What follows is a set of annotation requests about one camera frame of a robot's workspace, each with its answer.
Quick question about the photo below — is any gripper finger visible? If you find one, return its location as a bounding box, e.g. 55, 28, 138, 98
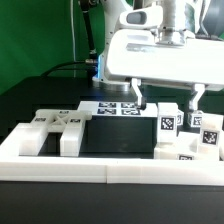
189, 84, 205, 111
131, 78, 146, 110

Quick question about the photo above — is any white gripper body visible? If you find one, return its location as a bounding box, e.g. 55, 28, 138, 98
105, 29, 224, 91

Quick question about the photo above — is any white chair seat part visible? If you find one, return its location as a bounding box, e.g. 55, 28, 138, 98
154, 132, 224, 161

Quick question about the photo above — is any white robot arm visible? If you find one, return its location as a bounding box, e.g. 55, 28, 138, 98
79, 0, 224, 110

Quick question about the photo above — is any white chair back part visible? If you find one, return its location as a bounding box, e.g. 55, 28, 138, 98
19, 109, 92, 157

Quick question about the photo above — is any white tagged cube right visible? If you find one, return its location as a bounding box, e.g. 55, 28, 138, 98
187, 112, 202, 128

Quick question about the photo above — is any white tagged cube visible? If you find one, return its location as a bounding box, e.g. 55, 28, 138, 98
187, 112, 202, 128
177, 110, 184, 126

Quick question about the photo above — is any white sheet with tags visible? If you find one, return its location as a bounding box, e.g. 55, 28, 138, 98
78, 101, 157, 118

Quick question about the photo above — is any white tagged cube left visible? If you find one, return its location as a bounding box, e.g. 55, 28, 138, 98
177, 110, 184, 126

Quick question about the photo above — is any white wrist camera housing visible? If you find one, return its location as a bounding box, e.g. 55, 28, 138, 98
116, 6, 163, 30

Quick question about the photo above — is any black cable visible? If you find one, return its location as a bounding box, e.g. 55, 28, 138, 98
40, 0, 101, 78

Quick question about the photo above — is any white cable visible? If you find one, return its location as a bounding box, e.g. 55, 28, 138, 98
69, 0, 78, 78

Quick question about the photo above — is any white U-shaped obstacle frame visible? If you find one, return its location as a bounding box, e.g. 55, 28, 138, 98
0, 123, 224, 186

